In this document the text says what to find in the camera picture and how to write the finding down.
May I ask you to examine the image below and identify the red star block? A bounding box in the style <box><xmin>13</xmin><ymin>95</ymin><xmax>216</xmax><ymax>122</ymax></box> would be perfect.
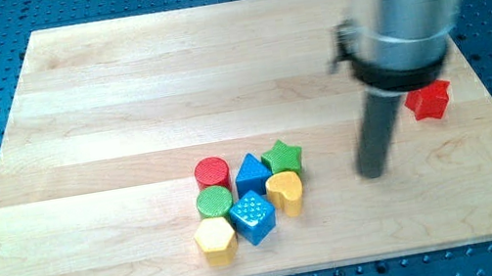
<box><xmin>404</xmin><ymin>79</ymin><xmax>450</xmax><ymax>120</ymax></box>

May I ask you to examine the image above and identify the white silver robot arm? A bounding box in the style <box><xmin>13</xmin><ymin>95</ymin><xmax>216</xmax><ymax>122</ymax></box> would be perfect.
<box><xmin>335</xmin><ymin>0</ymin><xmax>461</xmax><ymax>98</ymax></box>

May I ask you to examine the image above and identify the green star block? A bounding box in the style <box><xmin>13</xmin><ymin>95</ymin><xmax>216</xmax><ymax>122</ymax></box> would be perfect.
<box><xmin>261</xmin><ymin>140</ymin><xmax>302</xmax><ymax>175</ymax></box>

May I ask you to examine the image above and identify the blue triangle block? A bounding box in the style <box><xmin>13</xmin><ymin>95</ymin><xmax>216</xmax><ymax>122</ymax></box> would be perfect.
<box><xmin>235</xmin><ymin>154</ymin><xmax>273</xmax><ymax>199</ymax></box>

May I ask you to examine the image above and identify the red cylinder block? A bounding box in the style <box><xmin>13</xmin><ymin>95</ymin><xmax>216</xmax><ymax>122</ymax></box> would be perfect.
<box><xmin>194</xmin><ymin>157</ymin><xmax>232</xmax><ymax>191</ymax></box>

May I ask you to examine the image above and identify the yellow heart block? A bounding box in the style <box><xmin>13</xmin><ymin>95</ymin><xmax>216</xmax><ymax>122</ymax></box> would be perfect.
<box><xmin>265</xmin><ymin>171</ymin><xmax>303</xmax><ymax>217</ymax></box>

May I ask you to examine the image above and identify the green cylinder block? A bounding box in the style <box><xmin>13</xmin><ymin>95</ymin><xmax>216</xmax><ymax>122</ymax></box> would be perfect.
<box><xmin>196</xmin><ymin>185</ymin><xmax>234</xmax><ymax>219</ymax></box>

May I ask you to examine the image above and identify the blue cube block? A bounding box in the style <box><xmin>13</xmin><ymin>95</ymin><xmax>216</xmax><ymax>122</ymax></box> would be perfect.
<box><xmin>229</xmin><ymin>191</ymin><xmax>277</xmax><ymax>246</ymax></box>

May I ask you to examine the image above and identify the yellow hexagon block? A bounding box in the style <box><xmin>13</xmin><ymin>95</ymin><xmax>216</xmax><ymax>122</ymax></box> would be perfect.
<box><xmin>194</xmin><ymin>217</ymin><xmax>239</xmax><ymax>267</ymax></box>

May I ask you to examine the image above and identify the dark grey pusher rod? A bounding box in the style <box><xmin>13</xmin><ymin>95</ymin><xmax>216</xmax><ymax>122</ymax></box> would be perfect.
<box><xmin>355</xmin><ymin>90</ymin><xmax>403</xmax><ymax>179</ymax></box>

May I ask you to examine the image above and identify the light wooden board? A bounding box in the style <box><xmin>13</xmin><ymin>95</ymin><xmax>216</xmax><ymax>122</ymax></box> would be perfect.
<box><xmin>0</xmin><ymin>0</ymin><xmax>492</xmax><ymax>276</ymax></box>

